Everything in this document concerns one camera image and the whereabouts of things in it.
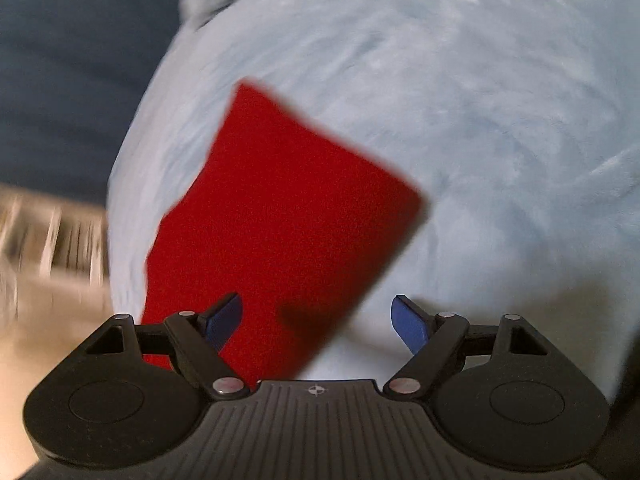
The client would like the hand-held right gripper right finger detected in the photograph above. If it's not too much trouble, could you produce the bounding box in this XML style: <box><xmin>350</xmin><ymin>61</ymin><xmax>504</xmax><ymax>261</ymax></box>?
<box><xmin>382</xmin><ymin>294</ymin><xmax>552</xmax><ymax>400</ymax></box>

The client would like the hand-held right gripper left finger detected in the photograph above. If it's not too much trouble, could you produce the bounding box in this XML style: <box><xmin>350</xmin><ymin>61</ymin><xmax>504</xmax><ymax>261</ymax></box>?
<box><xmin>81</xmin><ymin>292</ymin><xmax>250</xmax><ymax>402</ymax></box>

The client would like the red knit dress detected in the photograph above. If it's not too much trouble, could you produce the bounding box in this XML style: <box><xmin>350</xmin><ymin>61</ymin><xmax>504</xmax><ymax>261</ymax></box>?
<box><xmin>141</xmin><ymin>79</ymin><xmax>432</xmax><ymax>392</ymax></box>

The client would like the white shelf unit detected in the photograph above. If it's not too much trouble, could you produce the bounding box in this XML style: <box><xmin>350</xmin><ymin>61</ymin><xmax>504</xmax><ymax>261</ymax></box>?
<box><xmin>0</xmin><ymin>184</ymin><xmax>115</xmax><ymax>480</ymax></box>

